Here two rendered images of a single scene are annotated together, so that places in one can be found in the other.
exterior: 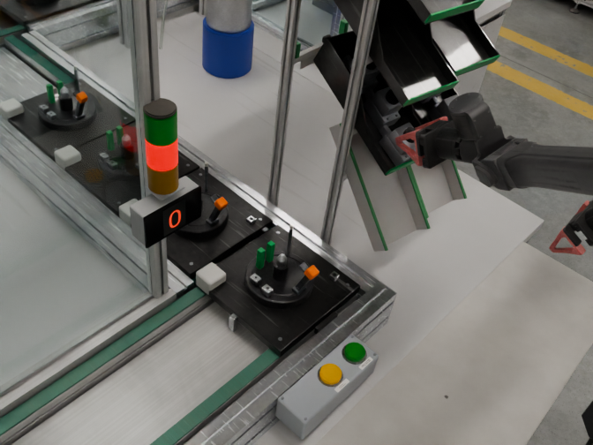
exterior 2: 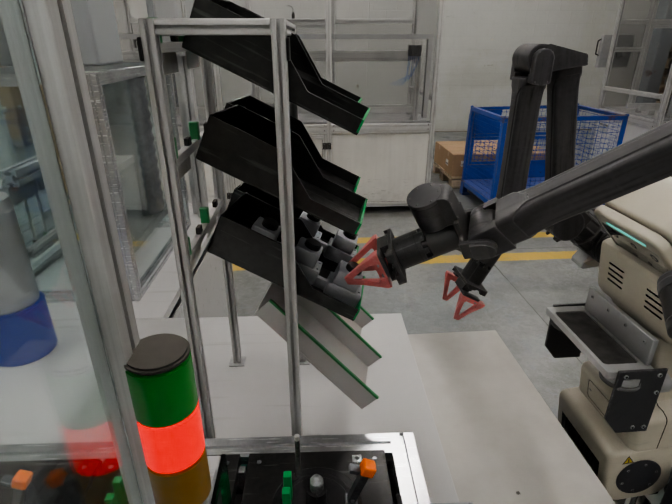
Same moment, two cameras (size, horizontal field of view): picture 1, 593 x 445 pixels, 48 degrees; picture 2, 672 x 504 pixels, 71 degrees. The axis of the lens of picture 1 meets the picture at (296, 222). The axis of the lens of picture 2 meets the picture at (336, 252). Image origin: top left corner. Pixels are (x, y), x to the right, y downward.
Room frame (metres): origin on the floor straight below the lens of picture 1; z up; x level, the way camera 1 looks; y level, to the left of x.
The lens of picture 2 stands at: (0.50, 0.31, 1.64)
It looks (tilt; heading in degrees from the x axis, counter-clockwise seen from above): 24 degrees down; 321
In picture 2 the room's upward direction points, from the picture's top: straight up
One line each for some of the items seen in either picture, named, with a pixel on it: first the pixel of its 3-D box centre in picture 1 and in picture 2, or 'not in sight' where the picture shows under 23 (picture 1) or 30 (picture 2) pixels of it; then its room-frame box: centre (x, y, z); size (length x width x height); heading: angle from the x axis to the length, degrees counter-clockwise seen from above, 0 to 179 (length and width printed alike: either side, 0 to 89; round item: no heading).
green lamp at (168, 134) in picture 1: (161, 124); (162, 382); (0.82, 0.23, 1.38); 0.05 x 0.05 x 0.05
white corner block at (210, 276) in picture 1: (210, 278); not in sight; (0.89, 0.15, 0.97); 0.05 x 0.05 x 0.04; 53
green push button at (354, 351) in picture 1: (354, 353); not in sight; (0.76, -0.14, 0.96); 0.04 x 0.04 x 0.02
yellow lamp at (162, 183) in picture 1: (162, 173); (179, 471); (0.82, 0.23, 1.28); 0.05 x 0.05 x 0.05
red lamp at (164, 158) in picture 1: (161, 149); (171, 429); (0.82, 0.23, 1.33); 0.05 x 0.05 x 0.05
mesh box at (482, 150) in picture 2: not in sight; (535, 157); (2.99, -4.47, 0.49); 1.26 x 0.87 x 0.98; 57
